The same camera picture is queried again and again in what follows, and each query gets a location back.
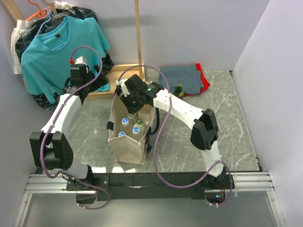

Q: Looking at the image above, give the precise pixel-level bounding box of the wooden rack left post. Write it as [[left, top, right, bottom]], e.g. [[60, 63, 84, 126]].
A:
[[2, 0, 25, 21]]

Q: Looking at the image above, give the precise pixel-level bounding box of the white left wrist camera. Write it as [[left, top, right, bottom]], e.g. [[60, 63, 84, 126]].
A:
[[70, 56, 87, 65]]

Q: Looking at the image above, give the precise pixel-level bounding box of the clear bottle blue cap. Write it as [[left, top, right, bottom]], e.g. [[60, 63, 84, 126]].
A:
[[118, 132, 125, 137], [120, 118, 131, 134], [132, 126, 143, 142]]

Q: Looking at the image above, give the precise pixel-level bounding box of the aluminium rail frame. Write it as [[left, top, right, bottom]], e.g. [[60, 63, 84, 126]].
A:
[[13, 172, 286, 227]]

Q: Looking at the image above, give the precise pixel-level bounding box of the wooden clothes hanger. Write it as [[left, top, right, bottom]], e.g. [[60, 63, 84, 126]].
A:
[[41, 0, 70, 20]]

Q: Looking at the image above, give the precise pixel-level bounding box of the turquoise t-shirt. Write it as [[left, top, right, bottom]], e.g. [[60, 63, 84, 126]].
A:
[[21, 16, 110, 104]]

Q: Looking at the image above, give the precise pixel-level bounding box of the grey folded garment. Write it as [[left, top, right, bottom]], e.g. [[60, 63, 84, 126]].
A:
[[160, 64, 205, 95]]

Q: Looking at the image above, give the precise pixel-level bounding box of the wooden rack base tray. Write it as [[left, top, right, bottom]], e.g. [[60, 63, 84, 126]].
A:
[[85, 63, 145, 100]]

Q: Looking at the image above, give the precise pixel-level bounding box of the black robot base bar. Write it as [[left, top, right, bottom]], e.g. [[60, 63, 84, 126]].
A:
[[66, 172, 237, 204]]

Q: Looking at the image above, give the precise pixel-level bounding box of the beige canvas tote bag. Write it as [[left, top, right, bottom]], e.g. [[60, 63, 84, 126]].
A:
[[107, 93, 156, 165]]

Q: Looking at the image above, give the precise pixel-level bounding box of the wooden rack post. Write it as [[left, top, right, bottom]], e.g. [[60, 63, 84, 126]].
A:
[[134, 0, 146, 82], [2, 0, 25, 21]]

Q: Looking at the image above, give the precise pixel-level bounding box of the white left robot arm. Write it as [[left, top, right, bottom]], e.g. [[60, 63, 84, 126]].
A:
[[29, 63, 108, 190]]

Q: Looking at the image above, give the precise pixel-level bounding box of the green glass bottle yellow label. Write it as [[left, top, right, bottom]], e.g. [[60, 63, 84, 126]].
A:
[[173, 81, 184, 100]]

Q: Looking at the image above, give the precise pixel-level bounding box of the orange clothes hanger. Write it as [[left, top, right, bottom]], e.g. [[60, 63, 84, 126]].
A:
[[26, 0, 51, 21]]

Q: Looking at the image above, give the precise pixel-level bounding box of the light blue wire hanger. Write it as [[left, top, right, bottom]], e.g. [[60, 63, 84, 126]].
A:
[[36, 9, 54, 37]]

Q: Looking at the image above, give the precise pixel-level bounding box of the clear bottle green cap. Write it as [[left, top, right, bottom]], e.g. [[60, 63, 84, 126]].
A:
[[134, 118, 147, 133], [127, 112, 139, 122]]

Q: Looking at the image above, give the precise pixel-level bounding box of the red folded garment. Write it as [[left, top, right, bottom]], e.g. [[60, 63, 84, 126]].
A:
[[183, 63, 210, 96]]

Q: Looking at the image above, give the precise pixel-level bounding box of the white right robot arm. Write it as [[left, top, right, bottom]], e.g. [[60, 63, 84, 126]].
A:
[[116, 74, 226, 188]]

